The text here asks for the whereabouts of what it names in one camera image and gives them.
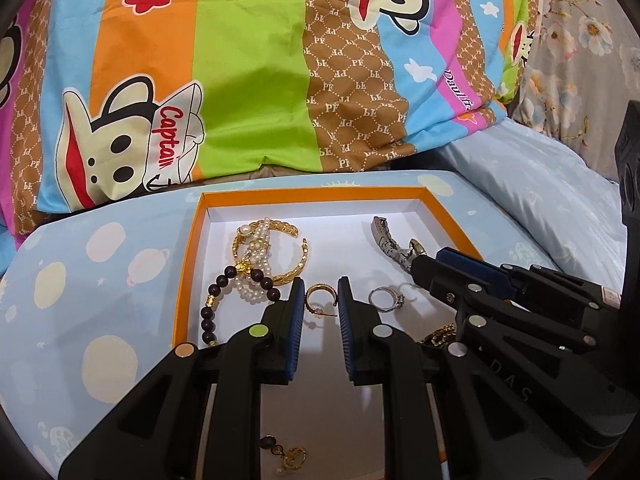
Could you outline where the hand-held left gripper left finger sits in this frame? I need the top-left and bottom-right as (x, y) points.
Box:
(57, 277), (307, 480)

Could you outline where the gold hoop earring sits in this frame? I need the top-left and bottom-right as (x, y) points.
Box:
(275, 444), (312, 476)
(306, 284), (340, 319)

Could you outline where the gold bangle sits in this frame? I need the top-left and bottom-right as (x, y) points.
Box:
(231, 220), (308, 288)

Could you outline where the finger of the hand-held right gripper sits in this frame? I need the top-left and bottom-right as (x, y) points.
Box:
(412, 255), (622, 442)
(434, 247), (622, 312)

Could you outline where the cartoon monkey pillow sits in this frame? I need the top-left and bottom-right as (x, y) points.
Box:
(0, 0), (546, 261)

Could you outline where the silver watch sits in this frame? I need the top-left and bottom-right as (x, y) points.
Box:
(371, 216), (428, 276)

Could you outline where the black bead bracelet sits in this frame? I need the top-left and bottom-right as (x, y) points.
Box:
(200, 265), (287, 453)

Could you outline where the orange jewelry box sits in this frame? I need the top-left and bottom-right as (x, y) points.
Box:
(172, 186), (483, 480)

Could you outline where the gold watch band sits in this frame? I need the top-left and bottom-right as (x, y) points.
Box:
(419, 324), (457, 349)

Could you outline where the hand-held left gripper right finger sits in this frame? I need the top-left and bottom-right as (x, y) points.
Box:
(336, 276), (586, 480)

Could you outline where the silver ring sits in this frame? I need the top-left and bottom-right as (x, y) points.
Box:
(368, 284), (421, 313)

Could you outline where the light blue satin quilt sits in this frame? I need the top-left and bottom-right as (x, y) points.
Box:
(435, 117), (631, 281)

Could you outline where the grey floral sheet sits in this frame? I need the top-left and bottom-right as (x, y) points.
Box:
(505, 0), (640, 171)

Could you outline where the pearl bracelet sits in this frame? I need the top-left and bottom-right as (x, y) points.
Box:
(235, 217), (281, 306)

